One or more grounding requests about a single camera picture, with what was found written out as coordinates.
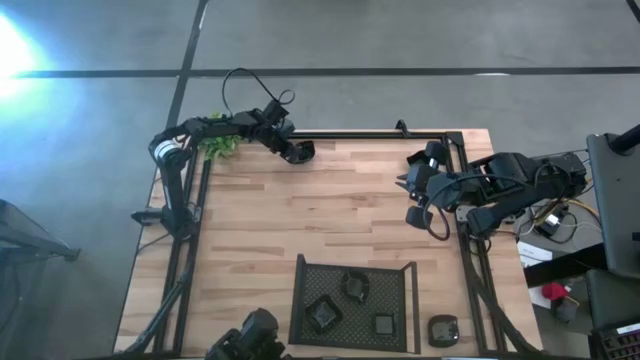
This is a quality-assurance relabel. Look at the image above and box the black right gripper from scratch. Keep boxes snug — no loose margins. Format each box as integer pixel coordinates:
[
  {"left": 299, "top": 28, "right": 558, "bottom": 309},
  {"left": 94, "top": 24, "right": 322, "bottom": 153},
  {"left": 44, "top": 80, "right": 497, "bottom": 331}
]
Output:
[{"left": 394, "top": 141, "right": 451, "bottom": 231}]

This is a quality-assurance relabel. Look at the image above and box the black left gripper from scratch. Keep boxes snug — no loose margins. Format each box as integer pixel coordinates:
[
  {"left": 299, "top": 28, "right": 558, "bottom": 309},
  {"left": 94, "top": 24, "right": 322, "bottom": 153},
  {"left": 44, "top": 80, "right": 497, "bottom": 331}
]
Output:
[{"left": 249, "top": 117, "right": 304, "bottom": 164}]

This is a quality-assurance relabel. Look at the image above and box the green artificial plant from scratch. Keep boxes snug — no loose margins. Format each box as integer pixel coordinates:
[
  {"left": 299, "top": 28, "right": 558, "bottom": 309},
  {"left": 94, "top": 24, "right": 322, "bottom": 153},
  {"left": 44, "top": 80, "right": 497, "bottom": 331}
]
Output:
[{"left": 198, "top": 112, "right": 244, "bottom": 161}]

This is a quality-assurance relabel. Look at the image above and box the black perforated metal tray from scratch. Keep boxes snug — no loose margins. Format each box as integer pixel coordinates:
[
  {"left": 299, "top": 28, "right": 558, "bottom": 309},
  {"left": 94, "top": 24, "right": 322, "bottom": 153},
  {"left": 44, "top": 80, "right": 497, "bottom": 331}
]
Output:
[{"left": 287, "top": 253, "right": 421, "bottom": 354}]

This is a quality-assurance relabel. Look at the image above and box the white paper sheet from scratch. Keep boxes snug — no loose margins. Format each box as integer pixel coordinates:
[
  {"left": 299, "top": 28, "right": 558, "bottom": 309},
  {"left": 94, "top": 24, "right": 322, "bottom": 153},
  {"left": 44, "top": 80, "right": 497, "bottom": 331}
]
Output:
[
  {"left": 517, "top": 241, "right": 554, "bottom": 269},
  {"left": 528, "top": 283, "right": 569, "bottom": 311}
]

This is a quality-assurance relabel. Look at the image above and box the black flat bar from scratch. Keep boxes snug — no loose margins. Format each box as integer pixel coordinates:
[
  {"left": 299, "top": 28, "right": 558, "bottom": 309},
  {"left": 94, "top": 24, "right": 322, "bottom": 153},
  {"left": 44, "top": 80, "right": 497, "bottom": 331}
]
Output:
[{"left": 523, "top": 243, "right": 609, "bottom": 290}]

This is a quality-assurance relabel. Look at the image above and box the small red object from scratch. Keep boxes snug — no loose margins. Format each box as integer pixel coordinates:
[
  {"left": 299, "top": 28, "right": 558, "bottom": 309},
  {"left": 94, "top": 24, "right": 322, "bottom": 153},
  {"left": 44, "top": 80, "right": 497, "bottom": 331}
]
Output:
[{"left": 542, "top": 282, "right": 570, "bottom": 302}]

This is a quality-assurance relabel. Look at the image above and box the small grey object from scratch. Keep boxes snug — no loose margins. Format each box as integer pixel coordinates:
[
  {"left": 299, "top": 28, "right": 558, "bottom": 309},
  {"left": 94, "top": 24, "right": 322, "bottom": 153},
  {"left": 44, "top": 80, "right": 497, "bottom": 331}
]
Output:
[{"left": 553, "top": 298, "right": 580, "bottom": 324}]

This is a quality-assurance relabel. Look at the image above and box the grey metal cabinet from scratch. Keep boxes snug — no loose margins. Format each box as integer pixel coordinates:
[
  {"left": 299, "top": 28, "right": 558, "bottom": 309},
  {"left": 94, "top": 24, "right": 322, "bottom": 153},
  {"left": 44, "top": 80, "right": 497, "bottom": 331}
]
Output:
[{"left": 586, "top": 130, "right": 640, "bottom": 280}]

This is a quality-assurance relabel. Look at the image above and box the black round pole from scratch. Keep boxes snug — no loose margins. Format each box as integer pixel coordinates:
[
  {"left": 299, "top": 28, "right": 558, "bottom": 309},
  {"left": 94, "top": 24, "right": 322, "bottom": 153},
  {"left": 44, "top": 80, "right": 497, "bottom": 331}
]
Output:
[{"left": 608, "top": 123, "right": 640, "bottom": 155}]

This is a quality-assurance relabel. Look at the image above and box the dark grey seat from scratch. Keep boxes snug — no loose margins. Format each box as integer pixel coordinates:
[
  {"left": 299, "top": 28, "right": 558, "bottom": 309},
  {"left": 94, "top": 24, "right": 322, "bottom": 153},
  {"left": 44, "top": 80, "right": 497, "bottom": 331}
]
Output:
[{"left": 584, "top": 268, "right": 640, "bottom": 331}]

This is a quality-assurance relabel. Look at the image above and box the dark grey cart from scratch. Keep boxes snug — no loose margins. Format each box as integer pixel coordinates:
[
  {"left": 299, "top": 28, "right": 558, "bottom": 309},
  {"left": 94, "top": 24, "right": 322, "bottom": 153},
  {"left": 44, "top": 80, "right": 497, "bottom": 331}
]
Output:
[{"left": 0, "top": 198, "right": 81, "bottom": 360}]

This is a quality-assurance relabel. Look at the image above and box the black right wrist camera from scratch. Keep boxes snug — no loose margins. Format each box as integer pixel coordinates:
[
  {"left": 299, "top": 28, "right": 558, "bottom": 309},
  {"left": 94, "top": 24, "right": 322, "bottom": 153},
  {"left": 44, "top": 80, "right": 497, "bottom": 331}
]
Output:
[{"left": 427, "top": 172, "right": 459, "bottom": 209}]

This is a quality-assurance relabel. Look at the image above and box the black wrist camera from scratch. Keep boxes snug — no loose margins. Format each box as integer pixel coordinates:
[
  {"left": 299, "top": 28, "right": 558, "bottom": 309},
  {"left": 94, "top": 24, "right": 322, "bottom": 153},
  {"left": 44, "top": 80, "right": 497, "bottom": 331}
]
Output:
[
  {"left": 427, "top": 172, "right": 459, "bottom": 209},
  {"left": 262, "top": 98, "right": 292, "bottom": 124}
]

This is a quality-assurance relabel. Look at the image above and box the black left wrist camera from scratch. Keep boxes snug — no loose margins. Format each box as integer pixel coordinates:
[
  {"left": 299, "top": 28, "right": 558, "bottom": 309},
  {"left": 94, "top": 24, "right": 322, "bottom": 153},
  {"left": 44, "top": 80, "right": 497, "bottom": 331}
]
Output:
[{"left": 262, "top": 98, "right": 292, "bottom": 124}]

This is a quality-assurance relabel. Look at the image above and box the black rig frame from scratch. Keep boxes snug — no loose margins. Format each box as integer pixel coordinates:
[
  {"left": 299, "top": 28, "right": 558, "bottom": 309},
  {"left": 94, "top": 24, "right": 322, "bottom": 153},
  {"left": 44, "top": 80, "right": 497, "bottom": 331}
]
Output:
[{"left": 119, "top": 130, "right": 539, "bottom": 360}]

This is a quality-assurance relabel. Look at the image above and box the black left camera cable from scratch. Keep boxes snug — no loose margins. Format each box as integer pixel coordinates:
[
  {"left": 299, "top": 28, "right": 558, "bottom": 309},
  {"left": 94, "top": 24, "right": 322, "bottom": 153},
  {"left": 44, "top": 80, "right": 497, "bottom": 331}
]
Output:
[{"left": 221, "top": 67, "right": 297, "bottom": 119}]

